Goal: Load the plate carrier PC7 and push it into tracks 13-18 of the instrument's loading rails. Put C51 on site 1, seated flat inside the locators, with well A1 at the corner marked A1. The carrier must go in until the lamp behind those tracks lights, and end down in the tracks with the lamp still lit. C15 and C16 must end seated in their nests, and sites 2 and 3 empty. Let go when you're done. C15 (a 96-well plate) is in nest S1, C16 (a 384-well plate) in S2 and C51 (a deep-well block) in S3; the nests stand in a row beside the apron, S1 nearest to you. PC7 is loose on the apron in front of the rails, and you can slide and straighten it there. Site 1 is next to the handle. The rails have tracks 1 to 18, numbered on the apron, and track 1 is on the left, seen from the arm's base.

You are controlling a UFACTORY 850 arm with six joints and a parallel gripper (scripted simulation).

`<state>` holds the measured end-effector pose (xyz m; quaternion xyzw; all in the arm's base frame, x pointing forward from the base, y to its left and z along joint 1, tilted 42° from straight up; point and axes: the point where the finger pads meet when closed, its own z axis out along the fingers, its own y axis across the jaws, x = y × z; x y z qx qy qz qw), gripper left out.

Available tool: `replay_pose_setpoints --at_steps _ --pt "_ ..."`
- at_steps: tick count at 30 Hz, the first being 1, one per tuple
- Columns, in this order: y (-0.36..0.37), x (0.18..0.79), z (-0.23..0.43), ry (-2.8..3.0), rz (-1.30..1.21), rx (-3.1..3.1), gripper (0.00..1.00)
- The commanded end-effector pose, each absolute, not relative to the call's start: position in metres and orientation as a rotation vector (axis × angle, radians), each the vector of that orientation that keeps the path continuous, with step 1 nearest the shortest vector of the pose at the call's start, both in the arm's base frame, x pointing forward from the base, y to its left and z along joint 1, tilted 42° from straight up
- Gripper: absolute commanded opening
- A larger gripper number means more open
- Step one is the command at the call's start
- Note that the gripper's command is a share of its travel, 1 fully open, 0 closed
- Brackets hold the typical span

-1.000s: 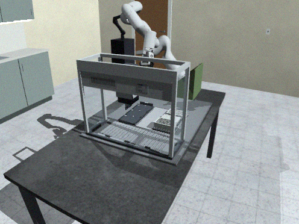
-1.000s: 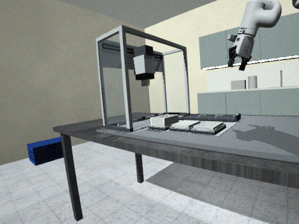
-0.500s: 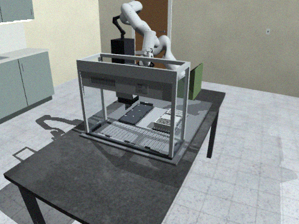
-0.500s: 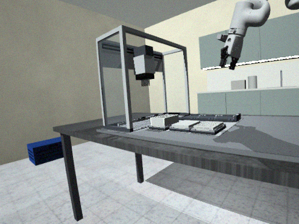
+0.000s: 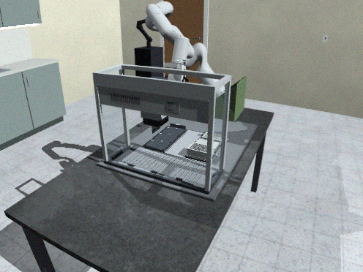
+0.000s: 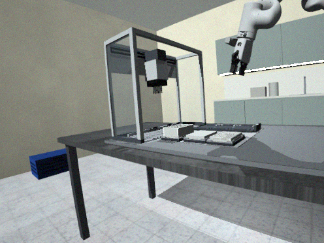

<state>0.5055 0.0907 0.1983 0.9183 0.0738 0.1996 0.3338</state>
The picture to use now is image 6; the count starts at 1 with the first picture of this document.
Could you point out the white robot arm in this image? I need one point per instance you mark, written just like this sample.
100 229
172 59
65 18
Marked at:
264 14

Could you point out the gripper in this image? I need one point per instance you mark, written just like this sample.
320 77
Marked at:
241 53

